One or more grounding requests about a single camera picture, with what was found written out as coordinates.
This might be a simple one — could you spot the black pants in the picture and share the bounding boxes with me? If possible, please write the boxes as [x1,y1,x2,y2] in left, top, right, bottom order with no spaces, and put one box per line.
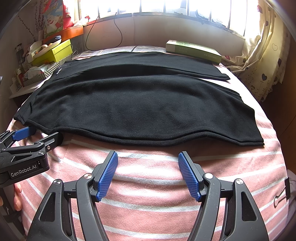
[14,52,264,147]

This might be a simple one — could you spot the person's left hand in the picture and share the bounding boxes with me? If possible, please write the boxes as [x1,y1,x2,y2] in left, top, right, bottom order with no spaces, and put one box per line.
[4,183,23,211]

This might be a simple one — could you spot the white side shelf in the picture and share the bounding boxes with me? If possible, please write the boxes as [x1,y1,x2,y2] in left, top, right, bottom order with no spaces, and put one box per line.
[9,80,46,99]

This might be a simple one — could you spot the chevron pattern box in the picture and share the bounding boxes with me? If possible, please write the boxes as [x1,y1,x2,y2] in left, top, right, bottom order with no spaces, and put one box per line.
[23,55,72,86]

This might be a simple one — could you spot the white tissue packet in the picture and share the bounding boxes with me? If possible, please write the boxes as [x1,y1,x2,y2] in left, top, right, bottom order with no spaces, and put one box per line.
[24,64,49,79]

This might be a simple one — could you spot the pink striped bed sheet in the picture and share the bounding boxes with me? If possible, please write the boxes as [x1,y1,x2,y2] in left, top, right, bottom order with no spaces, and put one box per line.
[6,45,291,241]

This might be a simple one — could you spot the white fruit plate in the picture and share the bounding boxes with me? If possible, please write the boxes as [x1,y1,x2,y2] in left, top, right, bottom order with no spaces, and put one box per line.
[26,36,62,63]

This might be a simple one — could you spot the yellow green shoe box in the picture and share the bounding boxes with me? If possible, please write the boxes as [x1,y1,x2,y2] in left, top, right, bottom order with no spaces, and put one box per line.
[31,39,73,66]

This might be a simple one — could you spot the black binder clip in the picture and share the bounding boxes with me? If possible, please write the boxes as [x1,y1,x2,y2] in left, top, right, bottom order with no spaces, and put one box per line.
[273,177,291,208]

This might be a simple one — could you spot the orange box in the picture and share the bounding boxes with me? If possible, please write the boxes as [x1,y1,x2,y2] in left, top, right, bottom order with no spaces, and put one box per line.
[43,25,84,44]

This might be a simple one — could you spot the cartoon picture poster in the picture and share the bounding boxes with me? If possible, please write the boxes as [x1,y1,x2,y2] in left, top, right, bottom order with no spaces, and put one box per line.
[41,0,63,39]

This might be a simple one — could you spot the green white flat box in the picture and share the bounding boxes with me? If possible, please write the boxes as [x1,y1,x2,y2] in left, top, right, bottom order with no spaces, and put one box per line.
[166,40,222,64]

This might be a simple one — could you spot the cream heart pattern curtain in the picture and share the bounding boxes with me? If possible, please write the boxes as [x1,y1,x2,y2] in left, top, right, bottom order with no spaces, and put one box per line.
[222,1,291,101]

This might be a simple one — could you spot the black window bars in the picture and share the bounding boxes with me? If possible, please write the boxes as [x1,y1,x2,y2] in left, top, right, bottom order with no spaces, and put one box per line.
[97,0,246,35]

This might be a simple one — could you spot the black cable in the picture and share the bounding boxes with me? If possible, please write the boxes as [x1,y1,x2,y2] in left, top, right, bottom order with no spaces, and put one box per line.
[85,11,123,51]

